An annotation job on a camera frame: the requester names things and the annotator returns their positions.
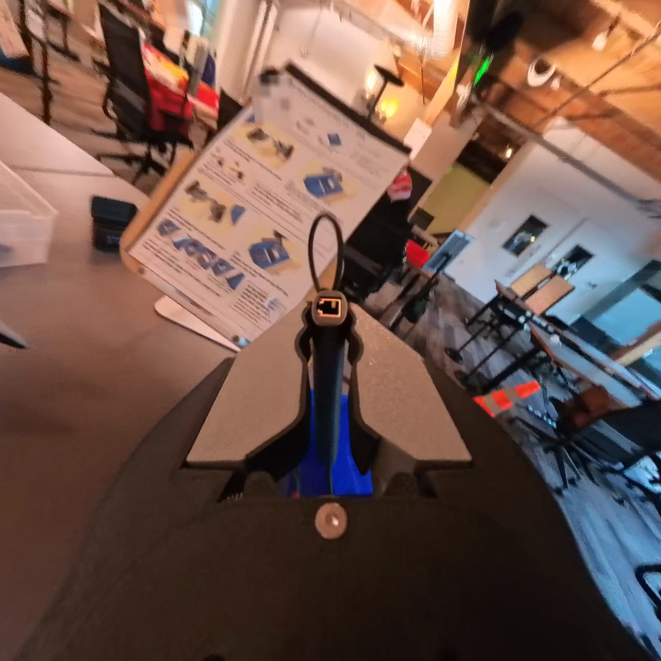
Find black power adapter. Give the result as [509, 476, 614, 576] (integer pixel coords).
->
[90, 195, 139, 255]

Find black pole stand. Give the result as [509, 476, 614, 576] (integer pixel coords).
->
[373, 64, 407, 125]

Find black mesh back chair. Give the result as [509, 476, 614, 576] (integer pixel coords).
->
[95, 4, 196, 181]

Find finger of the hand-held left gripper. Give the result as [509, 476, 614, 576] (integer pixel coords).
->
[0, 317, 31, 351]

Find wooden top black desk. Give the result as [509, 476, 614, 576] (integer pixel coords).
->
[447, 263, 576, 396]

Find orange traffic cone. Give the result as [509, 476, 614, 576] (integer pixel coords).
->
[472, 381, 543, 419]

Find dark grey usb hub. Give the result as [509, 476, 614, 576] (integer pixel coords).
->
[304, 289, 358, 468]

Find clear plastic bin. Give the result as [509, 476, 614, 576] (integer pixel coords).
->
[0, 159, 59, 269]

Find red storage crate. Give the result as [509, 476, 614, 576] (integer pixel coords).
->
[140, 44, 222, 132]

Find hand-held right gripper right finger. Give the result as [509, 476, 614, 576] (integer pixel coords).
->
[345, 307, 473, 476]

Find silver ventilation duct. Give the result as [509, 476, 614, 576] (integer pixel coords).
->
[413, 0, 463, 57]

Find printed instruction sheet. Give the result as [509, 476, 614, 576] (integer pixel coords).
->
[126, 64, 412, 348]

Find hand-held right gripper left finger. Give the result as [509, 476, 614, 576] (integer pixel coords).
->
[186, 305, 313, 479]

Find blue plastic bin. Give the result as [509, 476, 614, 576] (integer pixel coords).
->
[285, 387, 375, 498]

